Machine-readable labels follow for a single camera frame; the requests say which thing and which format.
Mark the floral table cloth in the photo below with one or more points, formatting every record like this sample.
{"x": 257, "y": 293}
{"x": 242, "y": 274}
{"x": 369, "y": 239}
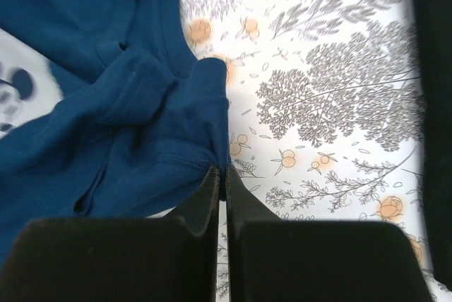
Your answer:
{"x": 324, "y": 116}

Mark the dark blue t shirt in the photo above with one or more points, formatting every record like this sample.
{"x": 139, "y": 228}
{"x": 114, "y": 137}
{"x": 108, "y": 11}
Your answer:
{"x": 125, "y": 124}

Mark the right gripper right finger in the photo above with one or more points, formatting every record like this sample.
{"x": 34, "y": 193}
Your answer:
{"x": 272, "y": 259}

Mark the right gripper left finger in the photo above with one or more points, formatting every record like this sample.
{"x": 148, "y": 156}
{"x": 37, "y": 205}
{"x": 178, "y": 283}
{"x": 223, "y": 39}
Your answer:
{"x": 172, "y": 258}

